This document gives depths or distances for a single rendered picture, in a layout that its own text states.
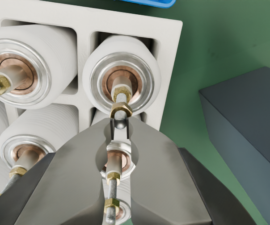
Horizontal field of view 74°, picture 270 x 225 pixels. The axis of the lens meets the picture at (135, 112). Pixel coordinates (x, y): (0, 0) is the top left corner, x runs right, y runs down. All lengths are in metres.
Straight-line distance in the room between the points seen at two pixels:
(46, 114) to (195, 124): 0.42
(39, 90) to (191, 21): 0.36
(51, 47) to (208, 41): 0.37
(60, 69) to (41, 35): 0.04
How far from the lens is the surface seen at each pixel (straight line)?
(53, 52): 0.23
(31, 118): 0.29
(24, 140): 0.28
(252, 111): 0.41
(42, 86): 0.23
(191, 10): 0.48
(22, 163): 0.28
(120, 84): 0.18
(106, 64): 0.21
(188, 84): 0.51
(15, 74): 0.22
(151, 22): 0.28
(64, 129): 0.29
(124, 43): 0.21
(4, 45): 0.24
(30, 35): 0.23
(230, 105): 0.44
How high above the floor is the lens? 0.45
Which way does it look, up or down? 62 degrees down
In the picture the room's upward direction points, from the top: 174 degrees clockwise
